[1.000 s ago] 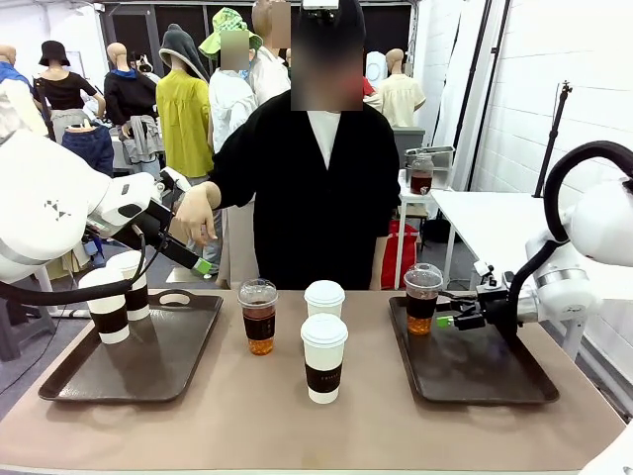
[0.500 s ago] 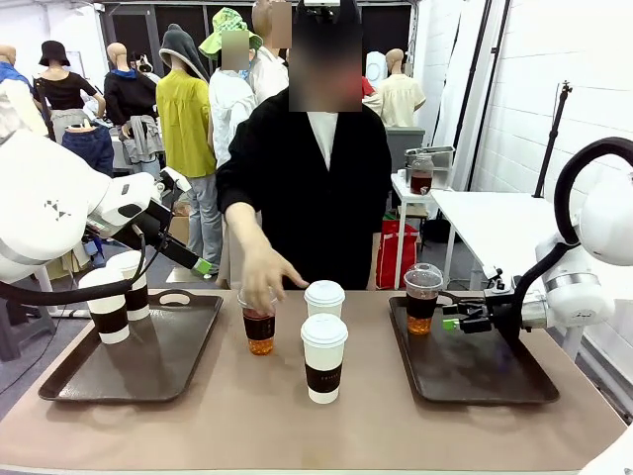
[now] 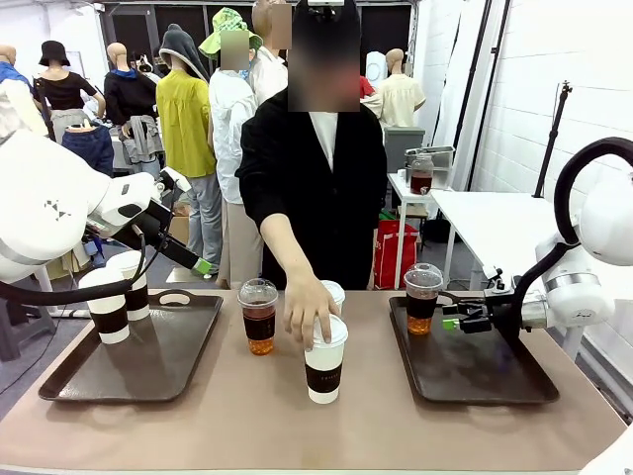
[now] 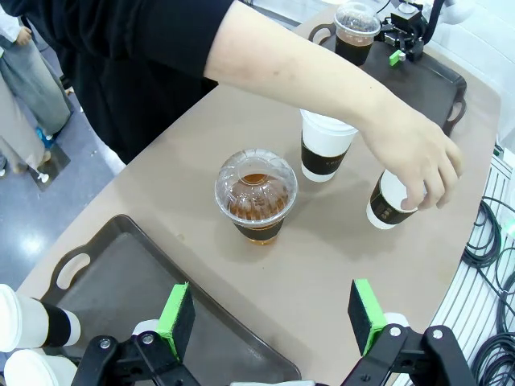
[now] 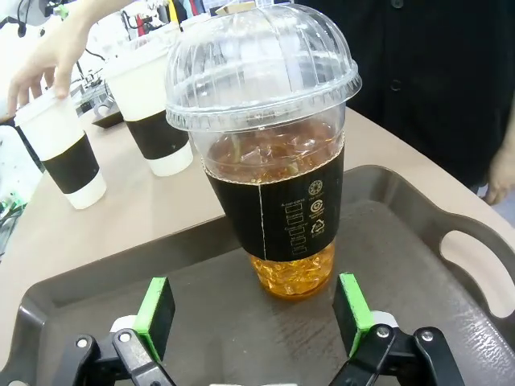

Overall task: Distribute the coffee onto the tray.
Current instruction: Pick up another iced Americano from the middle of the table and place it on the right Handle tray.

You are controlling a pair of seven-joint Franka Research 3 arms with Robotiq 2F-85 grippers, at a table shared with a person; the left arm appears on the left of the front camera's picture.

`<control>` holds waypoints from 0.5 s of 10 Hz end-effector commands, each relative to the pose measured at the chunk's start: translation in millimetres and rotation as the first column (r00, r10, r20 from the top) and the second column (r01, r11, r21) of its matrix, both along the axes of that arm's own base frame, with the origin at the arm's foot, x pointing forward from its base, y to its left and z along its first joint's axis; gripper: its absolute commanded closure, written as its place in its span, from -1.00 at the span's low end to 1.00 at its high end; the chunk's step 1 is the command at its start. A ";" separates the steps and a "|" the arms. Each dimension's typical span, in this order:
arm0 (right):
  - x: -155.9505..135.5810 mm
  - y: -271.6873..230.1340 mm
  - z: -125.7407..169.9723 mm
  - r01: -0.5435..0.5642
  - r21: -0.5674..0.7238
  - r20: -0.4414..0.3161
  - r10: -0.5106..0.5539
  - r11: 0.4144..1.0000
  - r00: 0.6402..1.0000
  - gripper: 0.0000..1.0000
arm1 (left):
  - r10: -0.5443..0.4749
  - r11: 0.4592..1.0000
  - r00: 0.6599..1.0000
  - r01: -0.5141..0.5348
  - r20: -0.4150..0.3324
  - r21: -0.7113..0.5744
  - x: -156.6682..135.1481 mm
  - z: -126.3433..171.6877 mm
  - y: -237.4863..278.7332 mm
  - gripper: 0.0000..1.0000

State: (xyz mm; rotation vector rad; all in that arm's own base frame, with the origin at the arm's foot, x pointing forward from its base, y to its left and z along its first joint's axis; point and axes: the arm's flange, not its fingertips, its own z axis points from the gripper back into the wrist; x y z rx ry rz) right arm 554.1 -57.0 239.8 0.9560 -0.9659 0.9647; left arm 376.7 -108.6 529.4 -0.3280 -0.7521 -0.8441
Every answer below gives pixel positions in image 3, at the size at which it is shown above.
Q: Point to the mannequin blue vest white shirt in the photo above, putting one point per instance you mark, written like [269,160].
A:
[15,94]

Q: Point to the figure in white shirt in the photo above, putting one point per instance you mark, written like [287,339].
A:
[267,69]

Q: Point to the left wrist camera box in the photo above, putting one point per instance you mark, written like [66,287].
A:
[174,179]

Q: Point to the person in black jacket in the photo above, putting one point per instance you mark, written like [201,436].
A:
[306,173]

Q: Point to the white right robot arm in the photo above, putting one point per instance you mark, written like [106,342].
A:
[573,292]

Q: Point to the mannequin yellow top grey jeans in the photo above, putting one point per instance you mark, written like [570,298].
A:
[185,123]

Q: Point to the black tripod stand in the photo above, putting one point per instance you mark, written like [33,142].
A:
[551,143]

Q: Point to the person's right forearm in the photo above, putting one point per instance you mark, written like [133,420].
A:
[289,247]

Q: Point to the mannequin cream short-sleeve shirt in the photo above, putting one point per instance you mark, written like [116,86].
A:
[400,99]

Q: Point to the white round fan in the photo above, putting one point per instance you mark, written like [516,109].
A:
[377,69]

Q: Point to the brown cardboard box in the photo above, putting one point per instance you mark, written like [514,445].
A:
[179,227]

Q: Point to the mannequin black hoodie blue collar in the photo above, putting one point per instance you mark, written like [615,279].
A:
[128,94]

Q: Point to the dark brown serving tray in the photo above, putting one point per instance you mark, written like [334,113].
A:
[163,356]
[470,371]

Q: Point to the small white side table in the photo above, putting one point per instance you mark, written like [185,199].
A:
[403,193]

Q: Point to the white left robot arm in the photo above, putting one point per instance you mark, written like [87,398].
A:
[49,213]

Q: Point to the metal container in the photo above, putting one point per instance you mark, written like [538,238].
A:
[440,156]

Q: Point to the large white table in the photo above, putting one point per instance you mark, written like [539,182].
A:
[494,222]

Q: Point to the white paper cup black sleeve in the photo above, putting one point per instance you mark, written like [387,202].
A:
[337,292]
[324,378]
[139,303]
[113,329]

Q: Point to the grey bin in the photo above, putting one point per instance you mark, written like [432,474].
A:
[403,148]

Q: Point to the clear iced coffee cup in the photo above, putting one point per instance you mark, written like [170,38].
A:
[420,307]
[259,326]

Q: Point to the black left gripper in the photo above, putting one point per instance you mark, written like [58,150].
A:
[148,225]

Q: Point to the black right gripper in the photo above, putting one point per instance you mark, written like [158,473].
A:
[502,312]

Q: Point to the person's right hand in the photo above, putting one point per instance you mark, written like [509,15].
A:
[306,304]

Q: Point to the mannequin black hat black top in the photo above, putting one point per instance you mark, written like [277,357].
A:
[62,89]

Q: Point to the glass jar of tea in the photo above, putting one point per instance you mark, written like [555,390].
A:
[421,178]

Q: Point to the denim jeans torso mannequin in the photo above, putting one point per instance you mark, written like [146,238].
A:
[89,146]

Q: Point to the grey stool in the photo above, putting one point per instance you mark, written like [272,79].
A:
[25,326]

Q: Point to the black vertical pole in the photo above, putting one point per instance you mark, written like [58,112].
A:
[477,89]

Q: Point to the figure white shirt green hat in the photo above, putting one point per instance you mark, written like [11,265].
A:
[232,138]

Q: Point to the red shopping bag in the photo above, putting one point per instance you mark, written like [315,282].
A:
[395,252]

